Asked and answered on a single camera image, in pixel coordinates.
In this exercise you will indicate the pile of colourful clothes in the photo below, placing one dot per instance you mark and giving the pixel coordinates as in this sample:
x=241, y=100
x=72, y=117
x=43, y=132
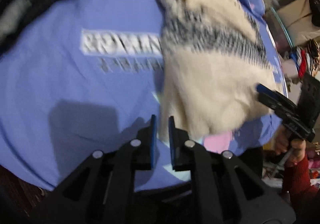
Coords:
x=306, y=59

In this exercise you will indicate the glass shelf with beige bag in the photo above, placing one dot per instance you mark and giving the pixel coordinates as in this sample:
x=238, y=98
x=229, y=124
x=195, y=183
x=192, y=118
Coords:
x=292, y=23

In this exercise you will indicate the cream fuzzy patterned sweater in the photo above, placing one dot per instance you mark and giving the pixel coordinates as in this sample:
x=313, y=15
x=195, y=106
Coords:
x=214, y=58

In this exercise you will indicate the red sleeve forearm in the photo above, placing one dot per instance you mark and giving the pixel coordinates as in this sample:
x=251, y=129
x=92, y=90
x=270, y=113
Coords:
x=301, y=183

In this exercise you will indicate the person's right hand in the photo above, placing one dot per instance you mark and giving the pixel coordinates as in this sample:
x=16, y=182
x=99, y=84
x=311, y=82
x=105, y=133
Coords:
x=283, y=143

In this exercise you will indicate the blue printed bed sheet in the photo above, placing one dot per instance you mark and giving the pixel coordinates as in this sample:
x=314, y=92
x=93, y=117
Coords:
x=84, y=75

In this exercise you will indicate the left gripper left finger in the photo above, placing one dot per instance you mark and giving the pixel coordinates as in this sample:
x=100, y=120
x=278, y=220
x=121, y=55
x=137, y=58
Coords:
x=146, y=151

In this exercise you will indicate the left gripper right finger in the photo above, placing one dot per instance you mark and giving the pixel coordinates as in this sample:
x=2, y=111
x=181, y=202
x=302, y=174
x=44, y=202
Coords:
x=178, y=150

